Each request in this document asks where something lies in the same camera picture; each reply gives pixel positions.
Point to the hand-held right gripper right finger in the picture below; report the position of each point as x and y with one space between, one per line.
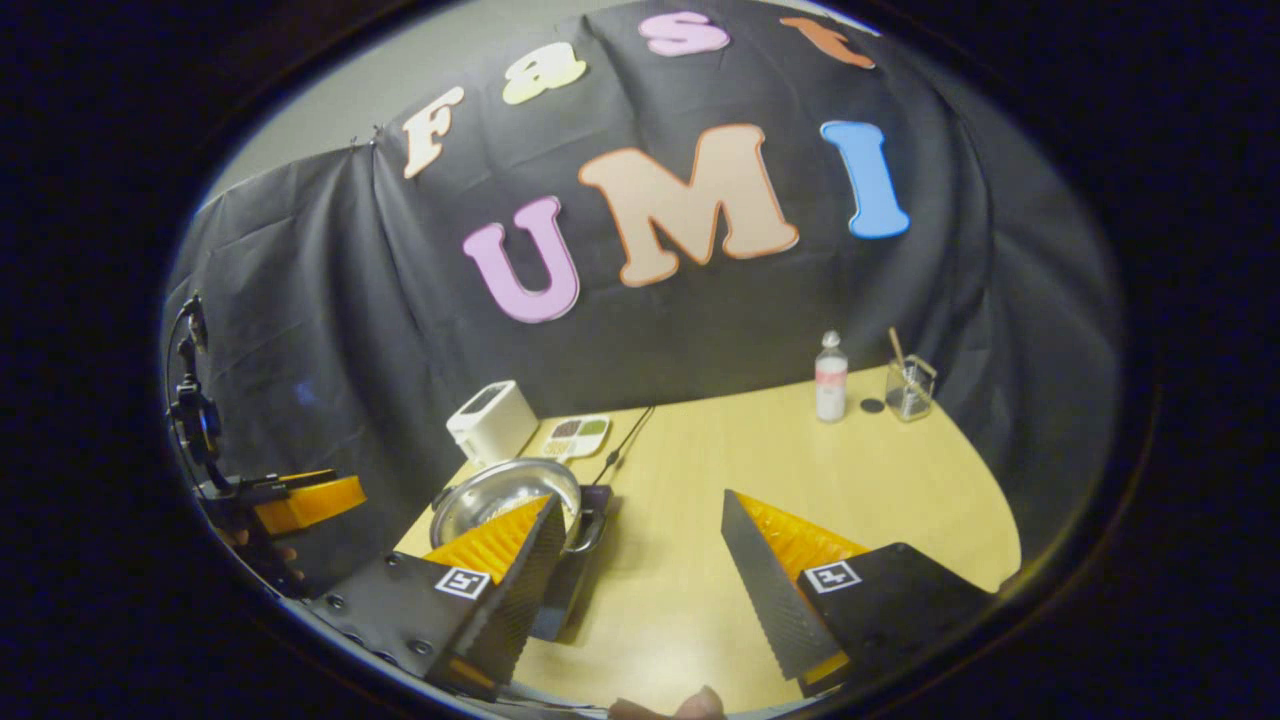
765 600

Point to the white divided bean tray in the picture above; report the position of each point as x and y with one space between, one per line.
575 437

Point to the black induction cooktop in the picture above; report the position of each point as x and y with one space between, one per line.
572 590

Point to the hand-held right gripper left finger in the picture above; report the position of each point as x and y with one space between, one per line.
525 600

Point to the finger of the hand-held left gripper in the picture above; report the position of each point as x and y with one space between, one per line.
310 505
285 480

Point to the wooden stick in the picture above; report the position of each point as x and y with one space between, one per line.
897 348

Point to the small white box device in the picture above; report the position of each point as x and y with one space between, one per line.
490 425

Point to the clear bottle with pink label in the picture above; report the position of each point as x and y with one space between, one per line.
831 385

